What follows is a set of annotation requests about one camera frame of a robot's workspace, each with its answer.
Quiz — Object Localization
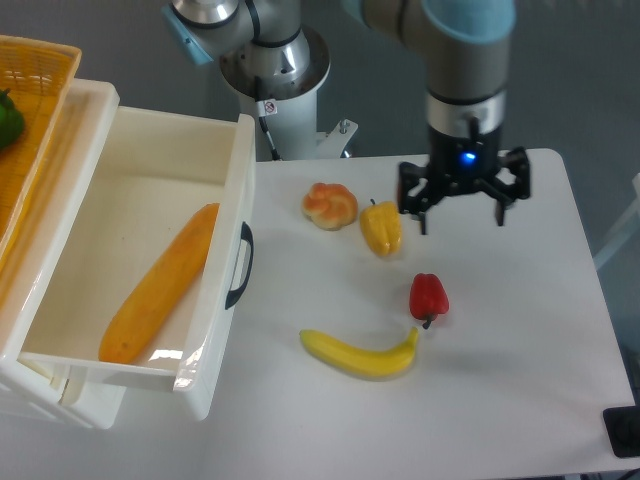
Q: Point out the open white upper drawer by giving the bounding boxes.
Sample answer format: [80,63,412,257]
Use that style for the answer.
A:
[21,107,256,421]

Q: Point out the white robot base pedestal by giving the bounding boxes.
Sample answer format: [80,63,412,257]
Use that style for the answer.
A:
[220,26,358,161]

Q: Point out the white frame at right edge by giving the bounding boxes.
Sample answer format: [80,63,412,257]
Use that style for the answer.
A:
[593,174,639,271]

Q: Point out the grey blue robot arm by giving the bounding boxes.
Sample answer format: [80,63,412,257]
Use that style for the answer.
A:
[162,1,531,221]

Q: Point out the yellow bell pepper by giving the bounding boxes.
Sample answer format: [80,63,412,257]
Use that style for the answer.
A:
[359,199,403,257]

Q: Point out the black cable on pedestal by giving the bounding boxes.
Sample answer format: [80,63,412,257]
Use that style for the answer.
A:
[253,77,284,162]

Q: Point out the red bell pepper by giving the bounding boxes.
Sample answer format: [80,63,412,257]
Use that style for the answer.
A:
[409,273,450,330]

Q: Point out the dark blue drawer handle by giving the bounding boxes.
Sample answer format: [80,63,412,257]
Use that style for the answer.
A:
[225,222,255,310]

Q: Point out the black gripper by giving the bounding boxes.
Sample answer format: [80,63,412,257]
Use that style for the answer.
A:
[397,127,530,235]

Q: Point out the white drawer cabinet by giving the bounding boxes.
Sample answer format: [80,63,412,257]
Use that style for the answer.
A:
[1,79,125,429]

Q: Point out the black device at table edge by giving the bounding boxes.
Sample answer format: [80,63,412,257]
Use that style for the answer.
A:
[603,406,639,458]

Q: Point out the round knotted bread roll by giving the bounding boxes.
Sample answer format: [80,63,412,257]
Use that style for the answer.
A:
[301,183,358,230]

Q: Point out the green bell pepper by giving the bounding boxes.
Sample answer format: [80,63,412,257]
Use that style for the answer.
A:
[0,89,24,149]

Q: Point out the orange plastic basket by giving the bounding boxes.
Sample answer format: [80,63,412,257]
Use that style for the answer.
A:
[1,35,82,264]

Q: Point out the yellow banana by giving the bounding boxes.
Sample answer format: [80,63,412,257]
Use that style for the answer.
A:
[299,327,419,380]

